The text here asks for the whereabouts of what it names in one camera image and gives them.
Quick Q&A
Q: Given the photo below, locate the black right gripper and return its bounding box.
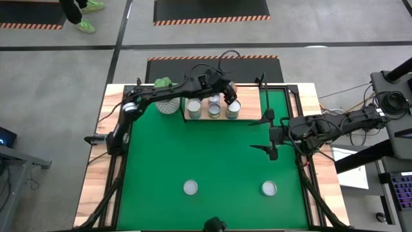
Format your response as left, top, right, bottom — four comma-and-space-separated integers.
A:
248, 108, 312, 161

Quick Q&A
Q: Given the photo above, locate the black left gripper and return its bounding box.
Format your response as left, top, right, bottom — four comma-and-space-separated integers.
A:
198, 68, 239, 106

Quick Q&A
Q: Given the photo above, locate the silver-lidded tin can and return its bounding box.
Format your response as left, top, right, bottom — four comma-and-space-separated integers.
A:
225, 99, 242, 121
183, 179, 199, 197
261, 180, 278, 197
207, 102, 222, 119

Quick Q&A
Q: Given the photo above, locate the tin can green-yellow label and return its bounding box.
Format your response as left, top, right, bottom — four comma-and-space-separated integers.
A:
186, 98, 203, 121

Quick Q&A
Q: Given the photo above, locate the wooden board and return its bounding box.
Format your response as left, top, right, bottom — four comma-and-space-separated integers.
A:
180, 72, 271, 125

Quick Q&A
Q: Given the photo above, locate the black hazard-striped floor mat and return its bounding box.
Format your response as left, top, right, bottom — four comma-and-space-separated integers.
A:
153, 0, 271, 26
0, 0, 74, 31
144, 54, 285, 84

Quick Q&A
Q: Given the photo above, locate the green table mat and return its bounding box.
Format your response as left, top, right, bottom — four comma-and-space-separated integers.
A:
116, 89, 310, 231

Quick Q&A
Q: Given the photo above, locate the potted succulent in white pot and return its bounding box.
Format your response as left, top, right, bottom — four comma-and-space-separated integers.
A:
153, 77, 181, 115

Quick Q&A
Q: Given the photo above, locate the black support beam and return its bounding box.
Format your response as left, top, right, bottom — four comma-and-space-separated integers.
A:
334, 139, 398, 175

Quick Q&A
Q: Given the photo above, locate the white paper sheet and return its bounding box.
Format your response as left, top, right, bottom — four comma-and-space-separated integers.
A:
331, 148, 370, 191

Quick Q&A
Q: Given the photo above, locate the grey equipment stand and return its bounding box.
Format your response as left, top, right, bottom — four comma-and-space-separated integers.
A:
370, 69, 412, 161

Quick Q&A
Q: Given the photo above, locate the black pole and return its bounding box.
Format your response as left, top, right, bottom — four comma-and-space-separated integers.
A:
384, 57, 412, 82

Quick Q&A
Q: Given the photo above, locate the backlit computer keyboard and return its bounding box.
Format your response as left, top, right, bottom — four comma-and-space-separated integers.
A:
389, 172, 412, 212

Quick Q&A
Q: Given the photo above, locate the person's foot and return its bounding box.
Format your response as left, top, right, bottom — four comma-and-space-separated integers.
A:
75, 18, 97, 34
80, 0, 106, 14

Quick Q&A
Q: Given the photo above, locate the person's leg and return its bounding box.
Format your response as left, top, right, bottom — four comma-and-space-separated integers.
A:
59, 0, 88, 25

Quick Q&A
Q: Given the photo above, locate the grey metal desk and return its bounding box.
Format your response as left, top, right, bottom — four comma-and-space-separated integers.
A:
0, 144, 52, 232

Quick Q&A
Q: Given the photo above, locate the black electronic device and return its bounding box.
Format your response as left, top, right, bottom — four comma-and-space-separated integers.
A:
0, 126, 18, 148

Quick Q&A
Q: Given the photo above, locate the black metal table frame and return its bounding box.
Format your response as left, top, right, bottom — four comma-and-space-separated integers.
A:
74, 77, 351, 232

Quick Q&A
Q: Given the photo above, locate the black camera on mount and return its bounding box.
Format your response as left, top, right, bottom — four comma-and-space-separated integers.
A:
201, 216, 228, 232

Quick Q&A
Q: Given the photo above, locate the coiled black cable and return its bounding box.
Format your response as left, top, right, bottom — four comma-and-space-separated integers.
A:
373, 91, 412, 121

